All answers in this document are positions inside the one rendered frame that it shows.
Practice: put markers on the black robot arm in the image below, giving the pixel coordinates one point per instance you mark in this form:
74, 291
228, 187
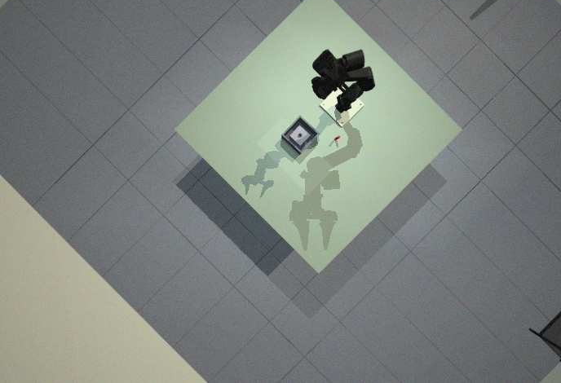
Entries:
354, 64

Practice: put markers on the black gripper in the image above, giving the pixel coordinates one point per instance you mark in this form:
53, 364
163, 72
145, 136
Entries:
327, 65

